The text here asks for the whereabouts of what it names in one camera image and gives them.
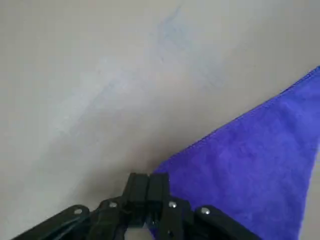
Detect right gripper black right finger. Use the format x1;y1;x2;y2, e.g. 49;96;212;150
147;172;260;240

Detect purple microfibre towel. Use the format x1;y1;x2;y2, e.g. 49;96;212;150
149;65;320;240

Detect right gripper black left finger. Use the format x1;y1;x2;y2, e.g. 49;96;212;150
11;172;150;240

